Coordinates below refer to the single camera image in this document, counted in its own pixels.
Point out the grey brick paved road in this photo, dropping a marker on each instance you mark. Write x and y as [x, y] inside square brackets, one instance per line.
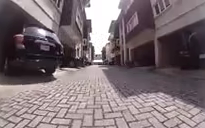
[100, 100]

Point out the row of buildings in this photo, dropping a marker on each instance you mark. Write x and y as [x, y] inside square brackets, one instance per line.
[156, 30]
[40, 20]

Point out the dark suv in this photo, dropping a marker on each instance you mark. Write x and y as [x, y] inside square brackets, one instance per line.
[36, 48]

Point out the dark parked vehicle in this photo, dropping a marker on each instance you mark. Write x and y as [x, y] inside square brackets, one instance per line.
[191, 50]

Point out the pale concrete driveway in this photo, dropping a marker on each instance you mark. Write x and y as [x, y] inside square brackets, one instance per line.
[3, 90]

